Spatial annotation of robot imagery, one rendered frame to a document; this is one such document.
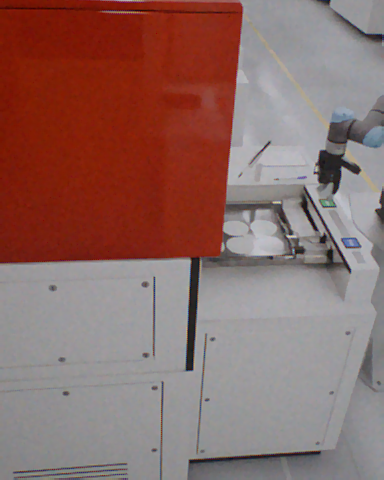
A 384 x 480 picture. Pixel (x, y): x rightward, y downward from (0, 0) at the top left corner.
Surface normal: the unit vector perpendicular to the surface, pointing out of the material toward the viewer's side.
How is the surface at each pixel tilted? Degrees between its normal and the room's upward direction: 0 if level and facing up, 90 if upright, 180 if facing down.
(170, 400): 90
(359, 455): 0
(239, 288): 0
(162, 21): 90
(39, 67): 90
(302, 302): 0
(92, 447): 90
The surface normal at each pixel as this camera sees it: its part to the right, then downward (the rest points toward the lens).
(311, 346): 0.11, 0.56
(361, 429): 0.04, -0.83
